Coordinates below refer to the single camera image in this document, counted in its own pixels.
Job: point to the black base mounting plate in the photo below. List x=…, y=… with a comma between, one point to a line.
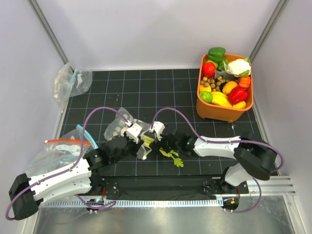
x=165, y=188

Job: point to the red tomato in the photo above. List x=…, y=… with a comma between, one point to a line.
x=208, y=69

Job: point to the yellow banana bunch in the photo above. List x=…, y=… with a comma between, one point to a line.
x=220, y=99

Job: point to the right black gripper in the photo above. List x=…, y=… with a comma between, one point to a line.
x=161, y=144

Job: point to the green lime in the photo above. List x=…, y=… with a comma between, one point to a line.
x=206, y=96

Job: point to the clear polka dot zip bag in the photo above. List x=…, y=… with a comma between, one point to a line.
x=117, y=128

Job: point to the yellow orange mango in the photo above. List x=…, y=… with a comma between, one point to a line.
x=228, y=87

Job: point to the slotted cable duct rail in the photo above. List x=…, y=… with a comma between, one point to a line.
x=76, y=203

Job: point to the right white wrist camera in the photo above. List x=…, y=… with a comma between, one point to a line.
x=157, y=129

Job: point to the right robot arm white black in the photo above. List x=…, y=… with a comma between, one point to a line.
x=255, y=159

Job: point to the clear bag blue zipper back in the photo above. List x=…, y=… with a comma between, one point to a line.
x=69, y=83

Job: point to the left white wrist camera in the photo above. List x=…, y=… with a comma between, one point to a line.
x=134, y=132

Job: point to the orange plastic bin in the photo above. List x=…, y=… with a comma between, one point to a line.
x=206, y=110

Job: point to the small orange pumpkin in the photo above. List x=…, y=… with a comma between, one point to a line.
x=244, y=82

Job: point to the green bell pepper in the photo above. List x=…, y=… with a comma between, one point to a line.
x=216, y=54

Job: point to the green celery stalk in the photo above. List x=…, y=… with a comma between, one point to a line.
x=172, y=154

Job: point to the red bell pepper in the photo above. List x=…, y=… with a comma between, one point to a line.
x=237, y=94

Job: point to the yellow lemon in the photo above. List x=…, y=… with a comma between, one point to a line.
x=239, y=105

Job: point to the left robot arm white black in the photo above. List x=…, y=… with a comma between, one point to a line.
x=83, y=177

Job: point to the white cauliflower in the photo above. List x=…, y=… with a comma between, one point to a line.
x=239, y=67

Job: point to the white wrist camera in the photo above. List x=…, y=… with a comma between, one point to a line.
x=134, y=132
x=157, y=129

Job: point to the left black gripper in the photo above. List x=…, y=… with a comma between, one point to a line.
x=136, y=146

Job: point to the aluminium extrusion bar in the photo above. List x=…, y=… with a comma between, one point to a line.
x=276, y=186

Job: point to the clear bag orange zipper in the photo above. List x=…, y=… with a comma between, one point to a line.
x=55, y=154

